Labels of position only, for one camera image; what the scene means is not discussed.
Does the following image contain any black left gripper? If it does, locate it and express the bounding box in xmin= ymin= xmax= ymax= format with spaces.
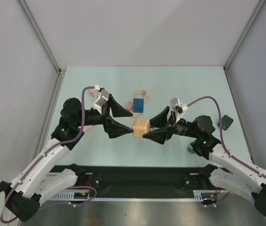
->
xmin=75 ymin=94 xmax=133 ymax=138

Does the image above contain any pink brown USB charger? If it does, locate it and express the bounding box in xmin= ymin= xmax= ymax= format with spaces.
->
xmin=125 ymin=101 xmax=133 ymax=111

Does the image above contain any tan cube plug adapter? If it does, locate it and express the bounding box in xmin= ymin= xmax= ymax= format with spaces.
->
xmin=132 ymin=118 xmax=154 ymax=138

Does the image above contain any blue cube socket adapter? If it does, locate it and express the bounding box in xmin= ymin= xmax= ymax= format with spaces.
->
xmin=132 ymin=98 xmax=144 ymax=113

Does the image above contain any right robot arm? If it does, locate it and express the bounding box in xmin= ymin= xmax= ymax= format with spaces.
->
xmin=143 ymin=107 xmax=266 ymax=217

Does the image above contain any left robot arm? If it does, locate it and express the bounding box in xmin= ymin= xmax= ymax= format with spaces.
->
xmin=0 ymin=90 xmax=133 ymax=222

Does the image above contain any green plug adapter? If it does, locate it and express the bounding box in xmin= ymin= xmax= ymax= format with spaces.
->
xmin=187 ymin=144 xmax=195 ymax=154

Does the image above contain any round pink power strip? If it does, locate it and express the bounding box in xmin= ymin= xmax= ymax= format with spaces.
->
xmin=130 ymin=112 xmax=142 ymax=119

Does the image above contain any long pink power strip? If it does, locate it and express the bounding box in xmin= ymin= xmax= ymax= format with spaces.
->
xmin=78 ymin=125 xmax=94 ymax=133

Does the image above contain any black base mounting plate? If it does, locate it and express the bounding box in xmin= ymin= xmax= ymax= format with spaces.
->
xmin=48 ymin=164 xmax=232 ymax=201

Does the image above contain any dark green cube adapter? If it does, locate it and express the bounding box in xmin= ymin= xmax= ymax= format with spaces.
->
xmin=217 ymin=114 xmax=234 ymax=131

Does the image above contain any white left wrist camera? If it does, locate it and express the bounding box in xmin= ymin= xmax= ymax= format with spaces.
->
xmin=93 ymin=85 xmax=109 ymax=115

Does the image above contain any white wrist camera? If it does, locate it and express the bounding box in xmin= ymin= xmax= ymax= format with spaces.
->
xmin=93 ymin=85 xmax=109 ymax=115
xmin=170 ymin=97 xmax=188 ymax=122

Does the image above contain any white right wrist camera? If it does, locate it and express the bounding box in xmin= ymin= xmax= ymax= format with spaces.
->
xmin=170 ymin=97 xmax=188 ymax=122

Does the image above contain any round strip pink cable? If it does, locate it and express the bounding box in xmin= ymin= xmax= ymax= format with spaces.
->
xmin=132 ymin=89 xmax=151 ymax=103

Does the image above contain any left aluminium side rail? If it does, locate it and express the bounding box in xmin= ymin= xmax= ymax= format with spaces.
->
xmin=34 ymin=68 xmax=66 ymax=156

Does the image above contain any left aluminium frame post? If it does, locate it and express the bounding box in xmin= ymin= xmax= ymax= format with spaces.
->
xmin=16 ymin=0 xmax=62 ymax=74

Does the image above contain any aluminium frame post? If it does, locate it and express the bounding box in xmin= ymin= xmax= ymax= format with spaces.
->
xmin=16 ymin=0 xmax=62 ymax=74
xmin=223 ymin=0 xmax=266 ymax=73

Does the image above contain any right aluminium frame post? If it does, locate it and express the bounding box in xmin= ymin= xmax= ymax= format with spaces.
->
xmin=223 ymin=0 xmax=266 ymax=73

